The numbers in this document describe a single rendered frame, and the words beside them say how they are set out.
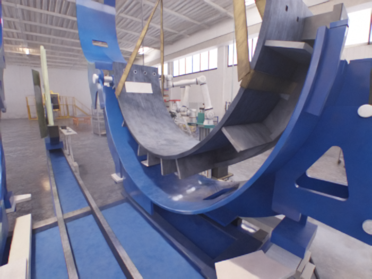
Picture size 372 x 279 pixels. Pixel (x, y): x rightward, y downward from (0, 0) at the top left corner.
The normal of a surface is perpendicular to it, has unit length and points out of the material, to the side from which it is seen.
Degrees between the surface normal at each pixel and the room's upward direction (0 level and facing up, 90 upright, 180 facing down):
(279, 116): 90
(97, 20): 85
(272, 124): 90
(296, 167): 90
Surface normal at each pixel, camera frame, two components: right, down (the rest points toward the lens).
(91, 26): 0.64, -0.07
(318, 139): -0.76, 0.13
